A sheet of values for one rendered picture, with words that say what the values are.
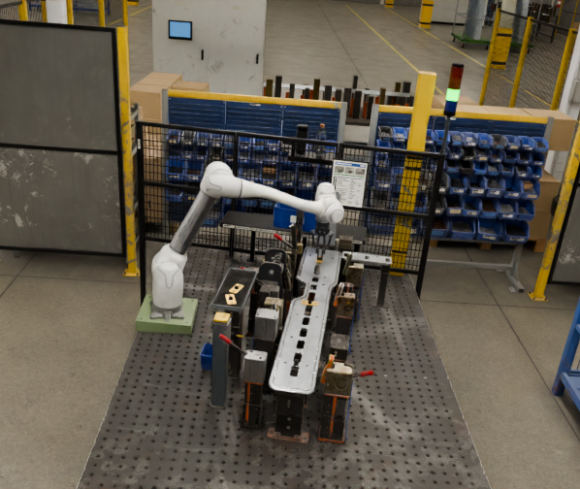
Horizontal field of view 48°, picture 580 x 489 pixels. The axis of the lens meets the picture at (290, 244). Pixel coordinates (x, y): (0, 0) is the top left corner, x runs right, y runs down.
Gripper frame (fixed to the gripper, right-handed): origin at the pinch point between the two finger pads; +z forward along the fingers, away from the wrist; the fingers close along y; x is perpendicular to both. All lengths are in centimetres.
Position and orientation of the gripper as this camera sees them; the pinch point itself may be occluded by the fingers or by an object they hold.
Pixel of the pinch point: (320, 253)
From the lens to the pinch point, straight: 361.8
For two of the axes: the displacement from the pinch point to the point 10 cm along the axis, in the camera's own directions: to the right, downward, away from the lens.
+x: 1.4, -4.1, 9.0
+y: 9.9, 1.1, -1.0
